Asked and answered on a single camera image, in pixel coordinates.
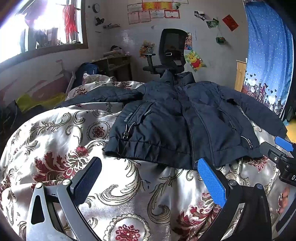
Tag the black and white wall photos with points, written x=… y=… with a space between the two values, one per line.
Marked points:
x=200 y=15

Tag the small wall shelf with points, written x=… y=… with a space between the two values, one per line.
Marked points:
x=112 y=26

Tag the dark cloth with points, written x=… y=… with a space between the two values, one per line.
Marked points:
x=11 y=118

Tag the blue backpack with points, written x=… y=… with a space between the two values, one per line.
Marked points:
x=86 y=70

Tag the group of wall certificates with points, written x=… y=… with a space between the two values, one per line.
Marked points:
x=150 y=10

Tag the dark bag on papers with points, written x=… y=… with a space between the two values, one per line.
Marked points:
x=113 y=49

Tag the navy padded jacket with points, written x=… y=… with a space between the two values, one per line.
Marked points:
x=161 y=115

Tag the black wall hook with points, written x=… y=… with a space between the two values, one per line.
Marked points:
x=99 y=21

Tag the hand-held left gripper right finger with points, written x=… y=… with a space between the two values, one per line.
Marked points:
x=211 y=183

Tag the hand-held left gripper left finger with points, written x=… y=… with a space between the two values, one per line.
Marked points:
x=87 y=180

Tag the small green hanging bag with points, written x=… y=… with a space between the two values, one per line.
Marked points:
x=220 y=39

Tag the yellow cartoon wall poster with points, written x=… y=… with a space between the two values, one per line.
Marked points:
x=146 y=49

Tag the white metal rack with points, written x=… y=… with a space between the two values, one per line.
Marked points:
x=70 y=80

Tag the round wall clock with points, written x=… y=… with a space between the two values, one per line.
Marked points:
x=96 y=8

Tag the yellow cloth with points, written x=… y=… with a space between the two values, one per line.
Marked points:
x=37 y=100

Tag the red hanging garment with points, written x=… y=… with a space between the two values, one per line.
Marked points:
x=69 y=19

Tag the red paper envelope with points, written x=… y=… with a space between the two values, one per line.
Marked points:
x=230 y=22

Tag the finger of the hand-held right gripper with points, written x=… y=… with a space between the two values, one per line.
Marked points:
x=284 y=143
x=269 y=149

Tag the green wall photos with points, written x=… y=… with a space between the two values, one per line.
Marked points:
x=212 y=23

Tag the floral satin bedspread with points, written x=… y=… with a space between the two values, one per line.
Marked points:
x=69 y=139

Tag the black mesh office chair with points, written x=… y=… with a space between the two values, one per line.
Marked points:
x=173 y=46

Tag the brown wooden desk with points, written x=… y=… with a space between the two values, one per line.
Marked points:
x=115 y=63

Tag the yellow bear wall poster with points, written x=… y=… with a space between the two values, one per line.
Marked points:
x=195 y=60

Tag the wooden framed window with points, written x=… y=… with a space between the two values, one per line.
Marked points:
x=13 y=41

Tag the colourful cartoon wall poster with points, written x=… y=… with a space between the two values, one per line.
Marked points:
x=189 y=41

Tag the blue dotted printed curtain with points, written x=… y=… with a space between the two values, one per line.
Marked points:
x=266 y=46

